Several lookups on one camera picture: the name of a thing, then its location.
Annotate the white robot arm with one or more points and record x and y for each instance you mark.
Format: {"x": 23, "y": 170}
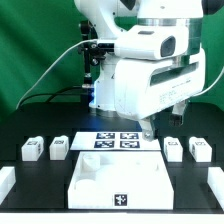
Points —
{"x": 112, "y": 18}

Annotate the left white obstacle block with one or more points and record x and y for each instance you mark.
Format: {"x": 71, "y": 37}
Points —
{"x": 7, "y": 181}

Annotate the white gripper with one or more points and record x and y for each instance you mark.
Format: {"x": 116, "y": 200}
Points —
{"x": 143, "y": 88}

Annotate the right white obstacle block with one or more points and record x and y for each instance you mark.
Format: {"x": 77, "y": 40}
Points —
{"x": 215, "y": 181}

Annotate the black camera stand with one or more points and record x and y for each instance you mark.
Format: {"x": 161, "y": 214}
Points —
{"x": 93, "y": 52}

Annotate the white square table top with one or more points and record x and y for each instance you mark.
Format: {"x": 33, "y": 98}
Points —
{"x": 120, "y": 180}

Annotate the white marker base plate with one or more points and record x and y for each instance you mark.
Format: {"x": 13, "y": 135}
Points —
{"x": 112, "y": 141}

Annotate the white obstacle block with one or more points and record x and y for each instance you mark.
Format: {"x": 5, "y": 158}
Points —
{"x": 215, "y": 181}
{"x": 7, "y": 181}

